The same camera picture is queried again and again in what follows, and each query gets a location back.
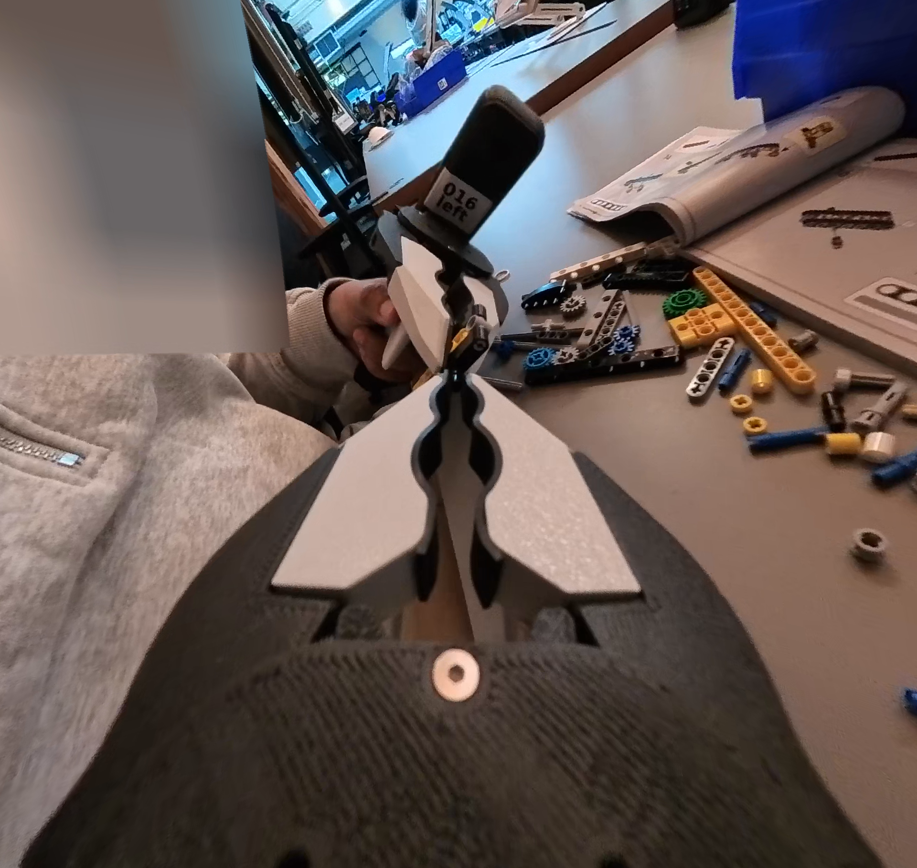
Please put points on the light grey long lego beam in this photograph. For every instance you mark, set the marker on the light grey long lego beam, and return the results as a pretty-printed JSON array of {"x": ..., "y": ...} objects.
[{"x": 605, "y": 324}]

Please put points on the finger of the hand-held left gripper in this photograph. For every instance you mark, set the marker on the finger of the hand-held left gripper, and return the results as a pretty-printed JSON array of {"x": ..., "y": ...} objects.
[
  {"x": 419, "y": 302},
  {"x": 496, "y": 309}
]

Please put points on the blue parts bin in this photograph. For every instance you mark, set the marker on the blue parts bin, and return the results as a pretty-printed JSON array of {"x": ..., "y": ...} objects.
[{"x": 437, "y": 80}]

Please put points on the black office chair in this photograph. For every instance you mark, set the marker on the black office chair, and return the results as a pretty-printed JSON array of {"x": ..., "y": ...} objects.
[{"x": 344, "y": 227}]

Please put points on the light grey short lego beam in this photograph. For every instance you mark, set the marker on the light grey short lego beam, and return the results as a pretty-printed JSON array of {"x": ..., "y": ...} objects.
[{"x": 709, "y": 370}]

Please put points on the white lego cross connector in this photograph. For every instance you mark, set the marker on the white lego cross connector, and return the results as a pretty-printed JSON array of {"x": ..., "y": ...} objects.
[{"x": 552, "y": 325}]

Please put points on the blue lego pin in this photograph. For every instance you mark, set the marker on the blue lego pin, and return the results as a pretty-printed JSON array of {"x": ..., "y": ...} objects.
[{"x": 910, "y": 700}]

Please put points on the scattered small lego pieces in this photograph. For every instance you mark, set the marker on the scattered small lego pieces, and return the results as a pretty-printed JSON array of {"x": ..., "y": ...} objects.
[{"x": 842, "y": 443}]

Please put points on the blue storage bin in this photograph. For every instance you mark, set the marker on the blue storage bin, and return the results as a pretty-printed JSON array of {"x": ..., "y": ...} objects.
[{"x": 824, "y": 23}]

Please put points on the person's left hand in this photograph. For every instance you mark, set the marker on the person's left hand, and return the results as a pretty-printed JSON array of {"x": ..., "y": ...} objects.
[{"x": 358, "y": 316}]

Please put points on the green lego gear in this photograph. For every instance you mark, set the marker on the green lego gear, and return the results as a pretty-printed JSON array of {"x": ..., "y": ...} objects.
[{"x": 684, "y": 302}]

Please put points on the lego instruction booklet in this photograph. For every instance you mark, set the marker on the lego instruction booklet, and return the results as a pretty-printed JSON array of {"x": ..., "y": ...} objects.
[{"x": 788, "y": 187}]

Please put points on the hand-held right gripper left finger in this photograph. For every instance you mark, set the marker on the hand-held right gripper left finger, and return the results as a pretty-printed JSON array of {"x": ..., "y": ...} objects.
[{"x": 358, "y": 524}]

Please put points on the white dome object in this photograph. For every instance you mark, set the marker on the white dome object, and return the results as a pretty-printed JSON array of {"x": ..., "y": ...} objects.
[{"x": 377, "y": 137}]

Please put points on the person's left forearm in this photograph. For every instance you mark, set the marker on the person's left forearm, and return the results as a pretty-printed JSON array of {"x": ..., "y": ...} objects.
[{"x": 308, "y": 352}]

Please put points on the long black lego beam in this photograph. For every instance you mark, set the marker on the long black lego beam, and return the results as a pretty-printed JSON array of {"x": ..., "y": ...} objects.
[{"x": 623, "y": 368}]

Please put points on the black curved lego piece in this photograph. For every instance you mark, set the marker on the black curved lego piece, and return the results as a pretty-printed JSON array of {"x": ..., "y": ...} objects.
[{"x": 544, "y": 296}]

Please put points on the yellow lego frame piece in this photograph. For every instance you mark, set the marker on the yellow lego frame piece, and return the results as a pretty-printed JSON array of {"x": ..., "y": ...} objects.
[{"x": 698, "y": 329}]

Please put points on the black yellow lego beam assembly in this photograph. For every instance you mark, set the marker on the black yellow lego beam assembly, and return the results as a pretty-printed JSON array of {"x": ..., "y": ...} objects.
[{"x": 465, "y": 338}]

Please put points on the white long lego beam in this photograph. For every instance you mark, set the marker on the white long lego beam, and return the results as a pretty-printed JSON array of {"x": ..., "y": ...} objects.
[{"x": 609, "y": 259}]

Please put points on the light grey lego bush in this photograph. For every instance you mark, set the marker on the light grey lego bush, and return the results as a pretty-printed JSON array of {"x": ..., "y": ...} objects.
[{"x": 870, "y": 546}]

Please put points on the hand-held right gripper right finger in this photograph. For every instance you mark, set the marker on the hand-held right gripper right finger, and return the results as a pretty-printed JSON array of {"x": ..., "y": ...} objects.
[{"x": 551, "y": 524}]

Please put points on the small white lego gear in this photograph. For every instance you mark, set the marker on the small white lego gear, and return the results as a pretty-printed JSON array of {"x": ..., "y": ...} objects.
[{"x": 566, "y": 356}]

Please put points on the long yellow lego beam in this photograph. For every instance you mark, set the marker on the long yellow lego beam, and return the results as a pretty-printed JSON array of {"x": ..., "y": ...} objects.
[{"x": 759, "y": 338}]

